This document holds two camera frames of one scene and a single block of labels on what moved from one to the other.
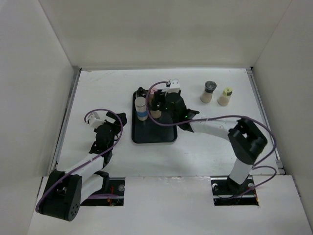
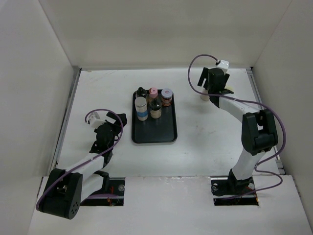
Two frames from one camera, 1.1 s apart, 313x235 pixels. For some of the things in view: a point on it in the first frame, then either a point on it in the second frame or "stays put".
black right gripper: [158, 96] → [205, 75]
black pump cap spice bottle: [141, 92] stays put
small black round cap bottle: [155, 111] stays put
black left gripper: [113, 116] stays put
